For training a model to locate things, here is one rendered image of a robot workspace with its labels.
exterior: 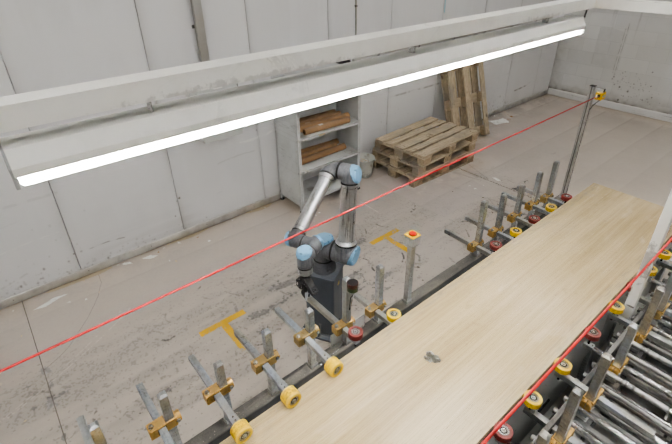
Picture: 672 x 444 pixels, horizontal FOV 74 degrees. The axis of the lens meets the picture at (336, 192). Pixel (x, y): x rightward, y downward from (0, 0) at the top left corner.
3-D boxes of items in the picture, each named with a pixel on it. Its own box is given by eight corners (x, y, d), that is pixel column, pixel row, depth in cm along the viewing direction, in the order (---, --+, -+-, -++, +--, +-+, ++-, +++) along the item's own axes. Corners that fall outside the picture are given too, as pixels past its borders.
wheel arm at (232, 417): (188, 361, 219) (186, 356, 217) (195, 357, 221) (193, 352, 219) (238, 436, 185) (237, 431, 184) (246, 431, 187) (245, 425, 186)
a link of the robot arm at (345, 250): (339, 254, 330) (343, 158, 300) (360, 261, 323) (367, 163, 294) (330, 264, 317) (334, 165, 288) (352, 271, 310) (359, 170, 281)
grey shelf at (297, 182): (280, 199, 540) (269, 70, 464) (337, 176, 590) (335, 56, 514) (301, 213, 510) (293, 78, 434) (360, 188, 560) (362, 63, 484)
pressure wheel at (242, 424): (233, 420, 185) (249, 416, 190) (226, 436, 186) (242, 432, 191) (240, 430, 181) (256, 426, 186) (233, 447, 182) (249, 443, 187)
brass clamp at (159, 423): (147, 431, 189) (144, 424, 186) (178, 412, 196) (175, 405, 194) (152, 442, 185) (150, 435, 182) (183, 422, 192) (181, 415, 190)
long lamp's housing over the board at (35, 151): (8, 170, 95) (-7, 135, 91) (560, 31, 228) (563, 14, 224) (17, 191, 87) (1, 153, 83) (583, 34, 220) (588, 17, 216)
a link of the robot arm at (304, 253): (315, 245, 255) (307, 255, 247) (316, 263, 261) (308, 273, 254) (301, 241, 259) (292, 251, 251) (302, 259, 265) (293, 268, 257)
